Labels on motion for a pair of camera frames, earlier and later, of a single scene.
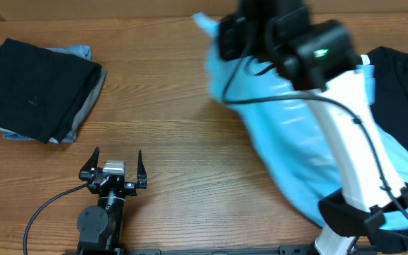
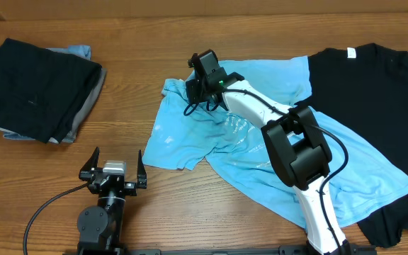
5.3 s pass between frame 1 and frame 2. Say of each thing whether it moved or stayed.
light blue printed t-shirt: moved
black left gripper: stayed
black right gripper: moved
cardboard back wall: stayed
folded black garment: stayed
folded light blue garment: stayed
